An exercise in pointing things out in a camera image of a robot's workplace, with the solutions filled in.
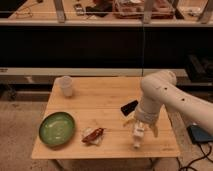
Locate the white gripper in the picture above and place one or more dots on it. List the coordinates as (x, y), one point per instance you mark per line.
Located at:
(148, 118)

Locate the clear plastic bottle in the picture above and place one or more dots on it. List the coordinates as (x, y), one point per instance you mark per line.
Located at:
(138, 134)

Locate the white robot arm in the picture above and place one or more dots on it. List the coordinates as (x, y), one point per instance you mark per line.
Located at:
(159, 89)

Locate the black smartphone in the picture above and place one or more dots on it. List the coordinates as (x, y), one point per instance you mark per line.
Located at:
(128, 108)

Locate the red snack wrapper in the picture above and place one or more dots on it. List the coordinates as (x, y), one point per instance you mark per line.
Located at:
(92, 136)

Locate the black box on floor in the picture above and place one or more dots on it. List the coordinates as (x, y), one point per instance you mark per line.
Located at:
(198, 135)

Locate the wooden table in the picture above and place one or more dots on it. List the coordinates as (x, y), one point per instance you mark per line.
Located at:
(96, 103)

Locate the dark equipment at right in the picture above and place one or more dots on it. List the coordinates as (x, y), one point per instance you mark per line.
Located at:
(199, 69)

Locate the green round plate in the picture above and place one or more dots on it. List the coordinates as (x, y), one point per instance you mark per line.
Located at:
(57, 129)

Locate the translucent plastic cup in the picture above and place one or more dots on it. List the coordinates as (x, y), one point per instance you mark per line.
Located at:
(65, 84)

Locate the tray with clutter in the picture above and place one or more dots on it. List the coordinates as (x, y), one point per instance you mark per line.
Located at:
(161, 9)

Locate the black device on shelf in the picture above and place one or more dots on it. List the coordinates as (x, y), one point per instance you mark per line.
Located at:
(79, 9)

